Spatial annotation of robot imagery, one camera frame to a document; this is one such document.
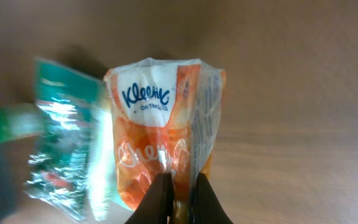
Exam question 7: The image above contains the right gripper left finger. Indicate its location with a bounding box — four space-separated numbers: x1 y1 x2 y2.
125 173 174 224

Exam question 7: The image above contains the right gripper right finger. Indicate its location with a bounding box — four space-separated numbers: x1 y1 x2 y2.
191 172 233 224

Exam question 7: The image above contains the green 3M gloves packet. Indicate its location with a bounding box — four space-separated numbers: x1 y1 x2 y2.
23 57 117 222

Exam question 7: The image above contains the orange Kleenex tissue pack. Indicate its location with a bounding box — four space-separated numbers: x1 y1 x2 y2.
104 58 226 223

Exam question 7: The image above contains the green lid jar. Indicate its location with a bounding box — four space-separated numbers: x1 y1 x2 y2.
0 103 45 144

